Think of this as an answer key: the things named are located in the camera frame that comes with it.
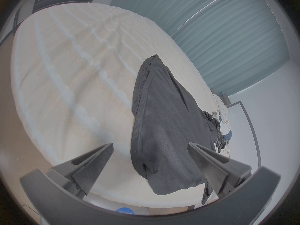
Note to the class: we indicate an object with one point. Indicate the black shiny garment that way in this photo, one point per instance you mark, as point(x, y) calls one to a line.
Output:
point(220, 142)

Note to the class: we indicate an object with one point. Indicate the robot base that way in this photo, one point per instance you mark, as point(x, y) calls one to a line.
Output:
point(124, 210)

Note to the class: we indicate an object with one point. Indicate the black T-shirt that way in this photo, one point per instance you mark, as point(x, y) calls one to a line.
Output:
point(164, 125)

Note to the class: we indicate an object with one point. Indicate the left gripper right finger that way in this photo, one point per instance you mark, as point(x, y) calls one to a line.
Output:
point(215, 170)

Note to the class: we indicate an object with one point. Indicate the bed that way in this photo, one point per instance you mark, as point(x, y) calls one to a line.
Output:
point(70, 78)

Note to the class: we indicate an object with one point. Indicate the blue-green curtain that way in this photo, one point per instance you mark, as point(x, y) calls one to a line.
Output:
point(164, 3)
point(234, 50)

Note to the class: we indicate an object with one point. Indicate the dark blue garment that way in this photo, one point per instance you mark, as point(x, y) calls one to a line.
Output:
point(228, 135)

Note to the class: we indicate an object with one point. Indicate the grey bedside table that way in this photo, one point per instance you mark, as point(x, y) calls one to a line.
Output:
point(225, 99)

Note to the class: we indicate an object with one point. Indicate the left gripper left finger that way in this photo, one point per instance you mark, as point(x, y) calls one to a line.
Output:
point(91, 170)

